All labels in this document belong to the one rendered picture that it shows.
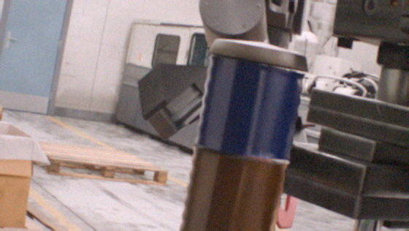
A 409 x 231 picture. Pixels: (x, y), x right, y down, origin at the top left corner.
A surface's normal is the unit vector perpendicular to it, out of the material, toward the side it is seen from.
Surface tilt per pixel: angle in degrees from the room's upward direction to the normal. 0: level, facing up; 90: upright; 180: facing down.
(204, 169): 104
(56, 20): 90
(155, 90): 95
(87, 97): 90
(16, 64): 90
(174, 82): 61
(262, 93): 76
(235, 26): 71
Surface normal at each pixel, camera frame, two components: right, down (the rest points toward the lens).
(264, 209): 0.53, 0.40
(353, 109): -0.83, -0.11
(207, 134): -0.81, 0.14
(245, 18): -0.09, -0.29
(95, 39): 0.48, 0.15
